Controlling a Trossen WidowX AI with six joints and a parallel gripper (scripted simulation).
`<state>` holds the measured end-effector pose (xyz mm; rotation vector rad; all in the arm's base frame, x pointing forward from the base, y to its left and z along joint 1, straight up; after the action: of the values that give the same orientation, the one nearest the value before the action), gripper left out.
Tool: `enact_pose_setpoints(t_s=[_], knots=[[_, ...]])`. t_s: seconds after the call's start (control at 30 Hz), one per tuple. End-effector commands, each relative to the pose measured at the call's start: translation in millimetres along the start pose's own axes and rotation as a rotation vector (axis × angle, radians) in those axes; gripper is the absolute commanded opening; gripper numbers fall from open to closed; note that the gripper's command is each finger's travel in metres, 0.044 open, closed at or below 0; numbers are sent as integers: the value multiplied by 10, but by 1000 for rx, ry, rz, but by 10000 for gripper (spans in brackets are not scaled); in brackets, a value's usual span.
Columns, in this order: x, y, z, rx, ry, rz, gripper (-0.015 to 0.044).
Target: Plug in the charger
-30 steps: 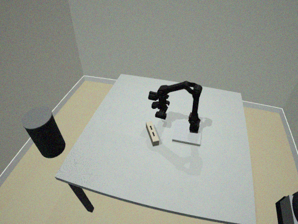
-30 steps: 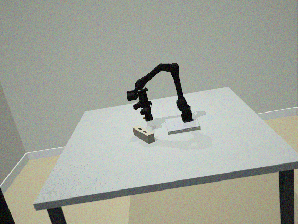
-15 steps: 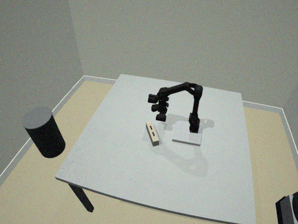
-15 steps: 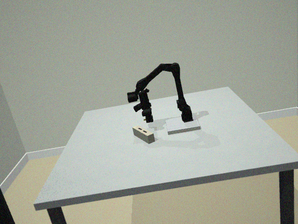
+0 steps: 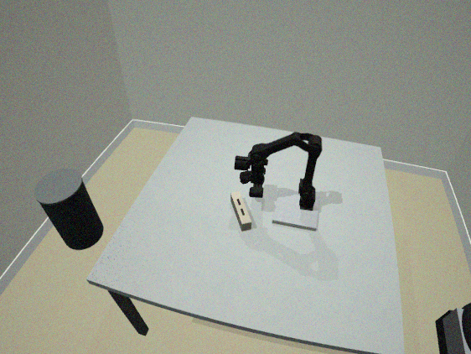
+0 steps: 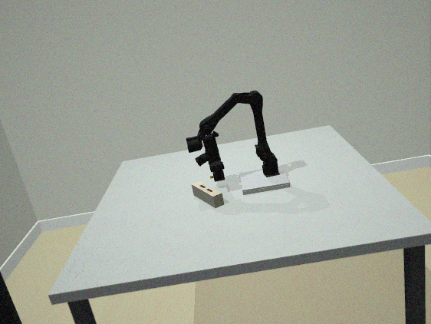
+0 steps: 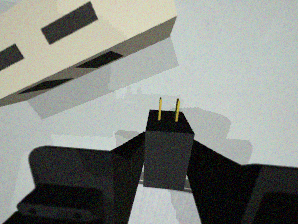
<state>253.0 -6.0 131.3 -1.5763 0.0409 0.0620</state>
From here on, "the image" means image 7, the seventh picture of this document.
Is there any black two-prong plug charger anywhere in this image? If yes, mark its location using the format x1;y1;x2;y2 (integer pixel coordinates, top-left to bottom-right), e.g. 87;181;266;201
143;97;195;191

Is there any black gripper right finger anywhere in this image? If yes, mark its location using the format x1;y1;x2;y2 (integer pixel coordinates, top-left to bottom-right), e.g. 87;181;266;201
187;140;298;224

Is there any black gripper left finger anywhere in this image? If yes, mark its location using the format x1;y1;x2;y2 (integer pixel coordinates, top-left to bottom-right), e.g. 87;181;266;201
28;132;145;224

